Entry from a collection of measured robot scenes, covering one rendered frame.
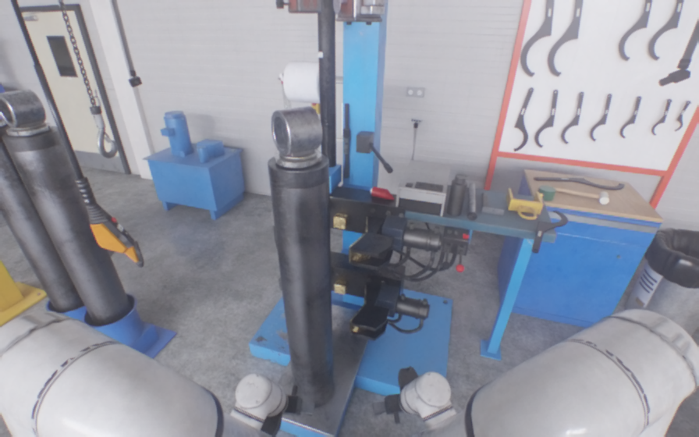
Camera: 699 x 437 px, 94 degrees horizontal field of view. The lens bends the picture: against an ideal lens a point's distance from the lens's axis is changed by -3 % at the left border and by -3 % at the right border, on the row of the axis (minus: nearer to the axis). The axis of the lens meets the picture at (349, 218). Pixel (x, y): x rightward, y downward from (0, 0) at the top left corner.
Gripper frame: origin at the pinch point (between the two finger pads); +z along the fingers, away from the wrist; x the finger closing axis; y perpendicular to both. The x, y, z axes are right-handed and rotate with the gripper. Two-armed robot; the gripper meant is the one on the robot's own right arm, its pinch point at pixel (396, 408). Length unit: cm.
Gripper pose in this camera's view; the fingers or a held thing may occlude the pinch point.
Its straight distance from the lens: 130.1
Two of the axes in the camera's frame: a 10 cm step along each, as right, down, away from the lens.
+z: -1.9, 6.0, 7.8
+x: 9.8, 0.2, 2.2
